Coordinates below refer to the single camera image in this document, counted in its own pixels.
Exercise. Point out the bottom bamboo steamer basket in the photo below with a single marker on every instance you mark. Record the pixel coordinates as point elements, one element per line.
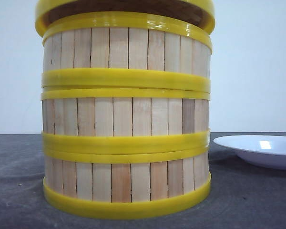
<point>116,189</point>

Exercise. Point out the white plate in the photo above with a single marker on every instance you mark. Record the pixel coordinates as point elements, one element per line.
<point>260,150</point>

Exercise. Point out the bamboo steamer basket yellow rims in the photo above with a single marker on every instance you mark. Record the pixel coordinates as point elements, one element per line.
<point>83,122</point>

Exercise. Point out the bamboo steamer basket with buns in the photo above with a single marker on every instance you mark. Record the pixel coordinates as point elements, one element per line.
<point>127,54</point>

